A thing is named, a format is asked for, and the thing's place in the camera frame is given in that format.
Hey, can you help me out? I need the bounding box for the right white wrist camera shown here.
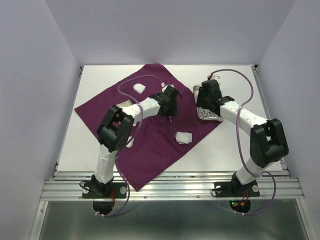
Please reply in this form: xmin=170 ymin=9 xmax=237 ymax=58
xmin=211 ymin=75 xmax=221 ymax=84

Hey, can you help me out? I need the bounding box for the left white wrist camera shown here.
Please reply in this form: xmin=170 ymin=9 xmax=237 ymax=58
xmin=161 ymin=84 xmax=175 ymax=92

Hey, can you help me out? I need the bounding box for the white gauze pad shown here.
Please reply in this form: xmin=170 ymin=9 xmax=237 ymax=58
xmin=175 ymin=131 xmax=193 ymax=145
xmin=126 ymin=138 xmax=134 ymax=148
xmin=133 ymin=83 xmax=146 ymax=95

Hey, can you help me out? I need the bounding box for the white gauze pad top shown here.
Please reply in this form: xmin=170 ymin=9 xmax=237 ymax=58
xmin=133 ymin=83 xmax=146 ymax=95

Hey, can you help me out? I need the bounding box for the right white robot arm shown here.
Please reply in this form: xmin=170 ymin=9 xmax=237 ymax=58
xmin=196 ymin=79 xmax=289 ymax=195

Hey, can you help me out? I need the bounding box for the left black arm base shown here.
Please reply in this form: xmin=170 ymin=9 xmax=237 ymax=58
xmin=79 ymin=175 xmax=129 ymax=199

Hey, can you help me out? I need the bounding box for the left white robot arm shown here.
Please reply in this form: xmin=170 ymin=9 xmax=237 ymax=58
xmin=90 ymin=85 xmax=181 ymax=197

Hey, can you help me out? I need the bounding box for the purple surgical drape cloth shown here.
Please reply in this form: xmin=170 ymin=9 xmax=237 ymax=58
xmin=75 ymin=63 xmax=219 ymax=191

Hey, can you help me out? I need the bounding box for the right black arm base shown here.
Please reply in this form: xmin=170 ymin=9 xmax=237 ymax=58
xmin=211 ymin=173 xmax=260 ymax=198

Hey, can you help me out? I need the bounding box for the white gauze pad lower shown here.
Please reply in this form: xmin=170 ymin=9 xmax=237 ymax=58
xmin=126 ymin=138 xmax=134 ymax=148

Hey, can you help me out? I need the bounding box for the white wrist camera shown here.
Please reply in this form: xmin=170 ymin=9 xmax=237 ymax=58
xmin=211 ymin=75 xmax=221 ymax=84
xmin=161 ymin=84 xmax=175 ymax=92

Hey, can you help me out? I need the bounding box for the aluminium frame rail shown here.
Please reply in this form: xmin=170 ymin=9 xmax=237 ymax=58
xmin=40 ymin=170 xmax=305 ymax=201

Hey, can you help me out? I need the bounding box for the stainless steel instrument tray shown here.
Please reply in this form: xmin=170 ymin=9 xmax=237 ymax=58
xmin=192 ymin=84 xmax=223 ymax=122

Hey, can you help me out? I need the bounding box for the white gauze pad right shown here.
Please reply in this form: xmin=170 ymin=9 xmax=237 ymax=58
xmin=175 ymin=131 xmax=193 ymax=145

